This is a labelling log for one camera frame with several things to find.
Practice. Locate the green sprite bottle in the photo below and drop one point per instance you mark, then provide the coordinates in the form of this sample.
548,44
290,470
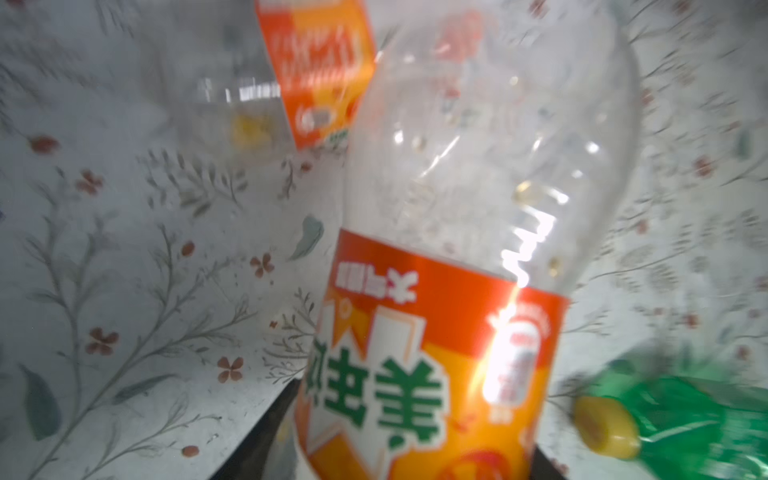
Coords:
676,426

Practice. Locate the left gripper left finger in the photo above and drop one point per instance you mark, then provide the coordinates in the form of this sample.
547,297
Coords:
247,461

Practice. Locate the orange label clear bottle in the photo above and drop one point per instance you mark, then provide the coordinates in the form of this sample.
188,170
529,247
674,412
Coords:
486,162

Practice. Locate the orange cap bottle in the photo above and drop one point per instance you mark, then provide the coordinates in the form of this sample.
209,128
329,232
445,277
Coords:
245,77

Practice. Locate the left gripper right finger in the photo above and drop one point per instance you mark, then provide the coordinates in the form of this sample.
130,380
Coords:
542,468

